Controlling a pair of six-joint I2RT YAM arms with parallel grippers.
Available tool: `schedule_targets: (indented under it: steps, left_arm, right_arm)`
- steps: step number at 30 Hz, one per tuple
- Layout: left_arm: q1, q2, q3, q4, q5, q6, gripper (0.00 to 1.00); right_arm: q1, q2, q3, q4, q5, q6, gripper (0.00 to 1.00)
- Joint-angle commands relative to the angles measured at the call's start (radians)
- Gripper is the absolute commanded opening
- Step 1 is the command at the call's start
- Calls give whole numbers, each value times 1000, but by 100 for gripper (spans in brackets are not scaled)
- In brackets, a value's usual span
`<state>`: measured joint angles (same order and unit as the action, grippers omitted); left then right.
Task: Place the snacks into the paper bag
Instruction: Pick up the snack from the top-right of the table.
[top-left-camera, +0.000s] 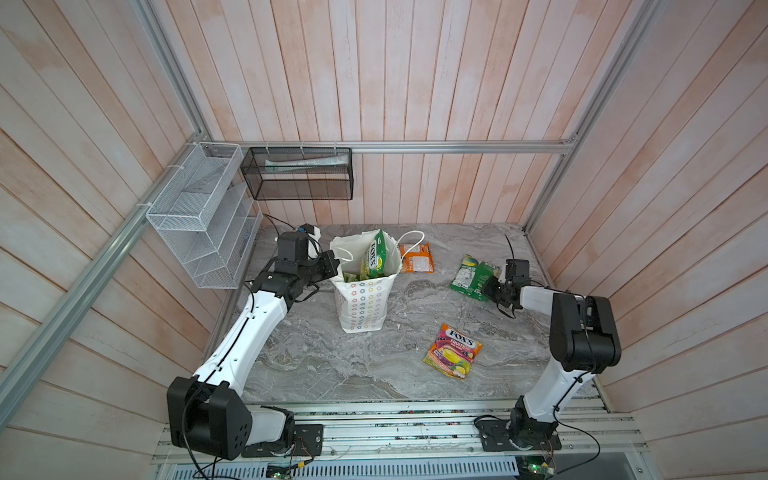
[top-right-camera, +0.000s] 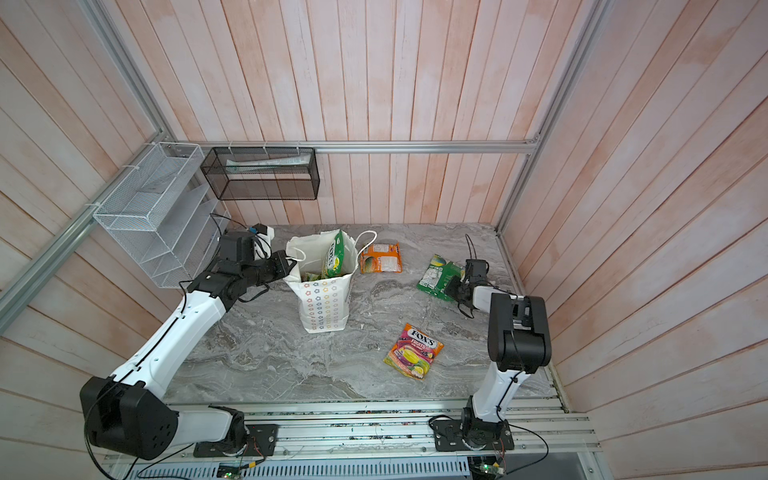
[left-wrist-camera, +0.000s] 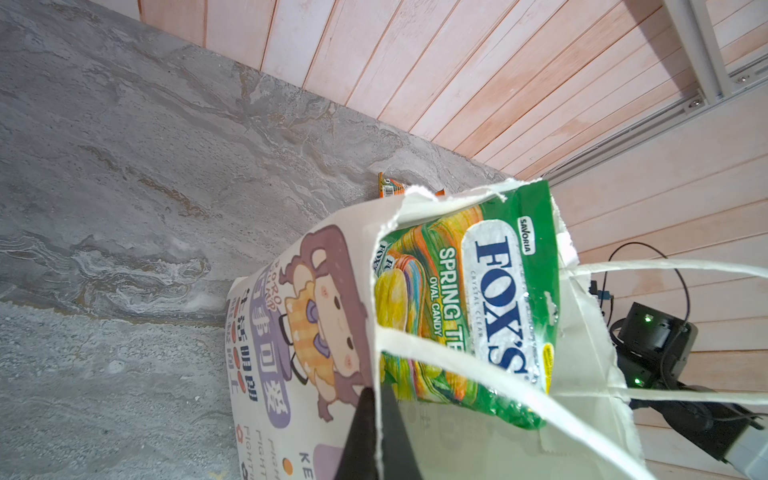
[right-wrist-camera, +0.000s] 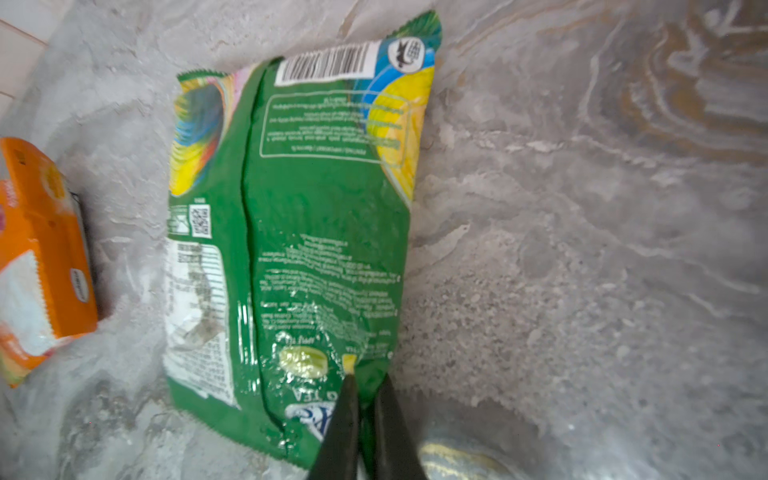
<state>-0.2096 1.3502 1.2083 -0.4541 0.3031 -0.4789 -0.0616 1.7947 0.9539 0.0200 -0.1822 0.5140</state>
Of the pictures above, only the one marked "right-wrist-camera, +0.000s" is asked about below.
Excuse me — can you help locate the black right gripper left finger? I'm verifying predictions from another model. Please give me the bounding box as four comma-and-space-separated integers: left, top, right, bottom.
307, 374, 360, 480

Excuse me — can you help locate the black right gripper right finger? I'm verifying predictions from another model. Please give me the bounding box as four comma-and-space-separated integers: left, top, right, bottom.
373, 375, 428, 480

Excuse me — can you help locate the yellow green Fox's bag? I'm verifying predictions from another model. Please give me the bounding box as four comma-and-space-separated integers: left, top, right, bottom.
418, 442, 516, 480

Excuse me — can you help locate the small green candy bag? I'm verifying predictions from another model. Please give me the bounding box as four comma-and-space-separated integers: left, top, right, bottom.
163, 10, 442, 479

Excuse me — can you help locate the orange candy bag back side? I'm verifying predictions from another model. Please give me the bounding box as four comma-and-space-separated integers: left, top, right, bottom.
1, 137, 98, 388

